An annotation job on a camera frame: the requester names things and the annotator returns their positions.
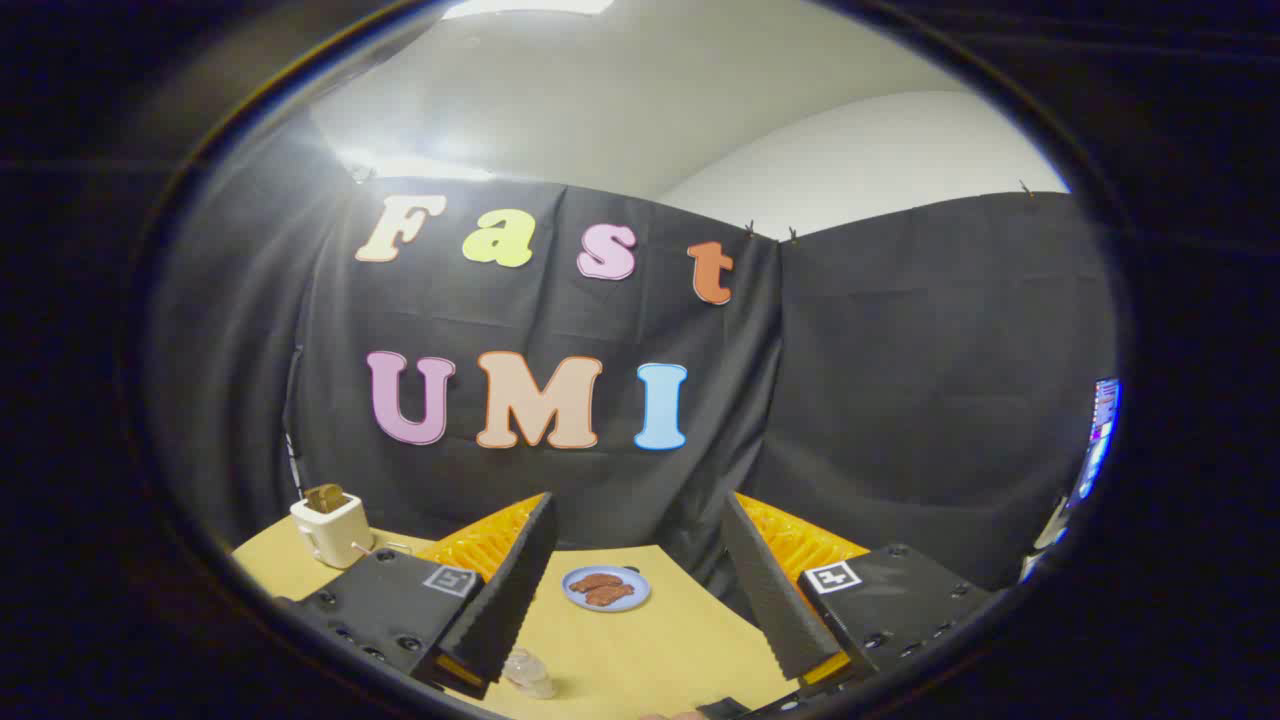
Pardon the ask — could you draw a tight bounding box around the small blue plate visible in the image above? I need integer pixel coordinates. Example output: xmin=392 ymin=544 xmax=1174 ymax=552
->
xmin=561 ymin=565 xmax=652 ymax=614

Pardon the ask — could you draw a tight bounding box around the black backdrop cloth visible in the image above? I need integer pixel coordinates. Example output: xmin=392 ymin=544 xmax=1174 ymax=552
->
xmin=148 ymin=110 xmax=1119 ymax=601

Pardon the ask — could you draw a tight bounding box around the clear plastic bottle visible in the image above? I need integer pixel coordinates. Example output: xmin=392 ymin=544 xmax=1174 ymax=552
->
xmin=502 ymin=647 xmax=557 ymax=700

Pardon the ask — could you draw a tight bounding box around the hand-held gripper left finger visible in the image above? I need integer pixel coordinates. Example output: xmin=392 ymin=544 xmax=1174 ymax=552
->
xmin=272 ymin=490 xmax=561 ymax=701

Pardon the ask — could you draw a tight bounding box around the white toaster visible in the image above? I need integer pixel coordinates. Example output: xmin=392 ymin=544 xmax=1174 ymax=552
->
xmin=290 ymin=492 xmax=375 ymax=570

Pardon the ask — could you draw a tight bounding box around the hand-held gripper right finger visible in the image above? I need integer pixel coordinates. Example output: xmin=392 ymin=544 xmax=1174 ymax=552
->
xmin=718 ymin=490 xmax=993 ymax=689

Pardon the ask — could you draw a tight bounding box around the wooden table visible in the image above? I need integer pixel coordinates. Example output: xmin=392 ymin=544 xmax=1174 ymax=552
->
xmin=232 ymin=515 xmax=801 ymax=720

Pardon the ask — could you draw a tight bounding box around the ceiling light panel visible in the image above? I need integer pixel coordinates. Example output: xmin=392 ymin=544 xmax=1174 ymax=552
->
xmin=443 ymin=0 xmax=614 ymax=19

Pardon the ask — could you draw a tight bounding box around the computer monitor screen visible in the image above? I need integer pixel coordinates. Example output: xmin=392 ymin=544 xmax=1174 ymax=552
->
xmin=1064 ymin=377 xmax=1122 ymax=511

